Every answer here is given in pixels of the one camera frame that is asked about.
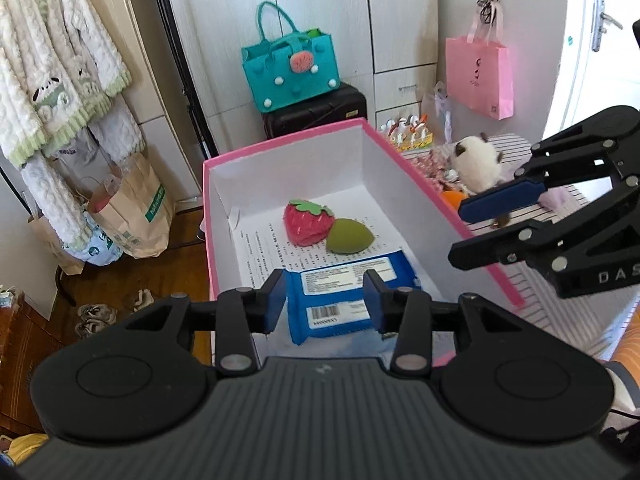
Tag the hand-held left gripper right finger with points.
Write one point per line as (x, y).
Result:
(375, 302)

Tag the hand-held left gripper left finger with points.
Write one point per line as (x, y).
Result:
(274, 302)

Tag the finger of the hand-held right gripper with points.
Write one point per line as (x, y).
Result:
(500, 200)
(490, 252)

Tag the white brown plush toy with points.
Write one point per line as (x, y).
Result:
(477, 165)

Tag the blue wet wipes packet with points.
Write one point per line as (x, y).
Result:
(340, 280)

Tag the orange ball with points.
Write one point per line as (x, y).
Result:
(452, 199)

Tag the white cotton tissue pack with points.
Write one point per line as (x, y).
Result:
(345, 342)

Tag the purple fluffy cloth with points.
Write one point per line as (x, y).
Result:
(556, 197)

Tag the pink storage box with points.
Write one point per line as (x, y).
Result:
(440, 200)

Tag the green makeup sponge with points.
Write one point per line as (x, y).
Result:
(350, 237)

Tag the pink floral scrunchie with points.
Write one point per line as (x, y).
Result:
(432, 170)

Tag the red strawberry plush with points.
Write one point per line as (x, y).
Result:
(305, 222)

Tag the printed paper sheet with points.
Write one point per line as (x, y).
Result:
(260, 255)

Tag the striped tablecloth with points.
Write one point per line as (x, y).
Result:
(560, 325)

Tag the clear plastic bag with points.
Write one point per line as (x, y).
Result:
(435, 110)

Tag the pink paper bag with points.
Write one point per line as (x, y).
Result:
(480, 75)

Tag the beige shoe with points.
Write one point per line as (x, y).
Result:
(140, 299)
(95, 320)

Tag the brown paper bag green label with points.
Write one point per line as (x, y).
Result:
(145, 220)

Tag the white door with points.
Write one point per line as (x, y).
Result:
(600, 80)

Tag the green print plastic bag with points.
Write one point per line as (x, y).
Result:
(100, 250)

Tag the ribbon bow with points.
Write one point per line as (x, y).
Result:
(487, 10)

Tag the black suitcase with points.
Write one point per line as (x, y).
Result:
(320, 110)

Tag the teal felt tote bag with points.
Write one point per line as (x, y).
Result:
(295, 80)

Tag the plain brown paper bag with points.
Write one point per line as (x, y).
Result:
(50, 245)

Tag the white fleece pajama pants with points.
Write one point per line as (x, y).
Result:
(55, 200)

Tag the grey wardrobe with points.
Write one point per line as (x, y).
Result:
(350, 10)

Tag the beige wooden cabinet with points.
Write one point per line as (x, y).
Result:
(150, 85)

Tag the dark wooden furniture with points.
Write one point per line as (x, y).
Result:
(25, 360)

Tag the yellow cloth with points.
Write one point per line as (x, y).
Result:
(27, 450)

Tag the white fleece cardigan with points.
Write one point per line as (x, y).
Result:
(50, 70)

